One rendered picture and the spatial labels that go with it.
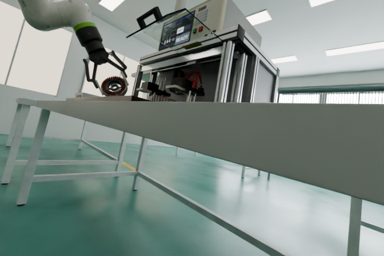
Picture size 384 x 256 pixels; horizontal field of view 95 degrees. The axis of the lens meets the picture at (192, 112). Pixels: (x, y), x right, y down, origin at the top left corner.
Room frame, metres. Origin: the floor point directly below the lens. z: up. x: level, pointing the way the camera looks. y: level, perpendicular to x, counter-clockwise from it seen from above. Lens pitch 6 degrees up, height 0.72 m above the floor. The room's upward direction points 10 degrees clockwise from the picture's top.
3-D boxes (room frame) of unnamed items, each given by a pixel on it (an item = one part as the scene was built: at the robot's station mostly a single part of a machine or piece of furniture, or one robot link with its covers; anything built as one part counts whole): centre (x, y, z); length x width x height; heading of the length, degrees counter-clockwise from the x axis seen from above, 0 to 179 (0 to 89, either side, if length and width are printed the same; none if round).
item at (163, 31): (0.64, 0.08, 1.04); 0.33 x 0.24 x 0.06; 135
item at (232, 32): (0.97, -0.02, 1.09); 0.68 x 0.44 x 0.05; 45
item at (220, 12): (0.97, -0.03, 1.22); 0.44 x 0.39 x 0.20; 45
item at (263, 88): (0.80, -0.31, 0.91); 0.28 x 0.03 x 0.32; 135
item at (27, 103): (2.56, 1.75, 0.38); 1.85 x 1.10 x 0.75; 45
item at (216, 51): (0.82, 0.13, 1.03); 0.62 x 0.01 x 0.03; 45
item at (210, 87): (0.93, 0.02, 0.92); 0.66 x 0.01 x 0.30; 45
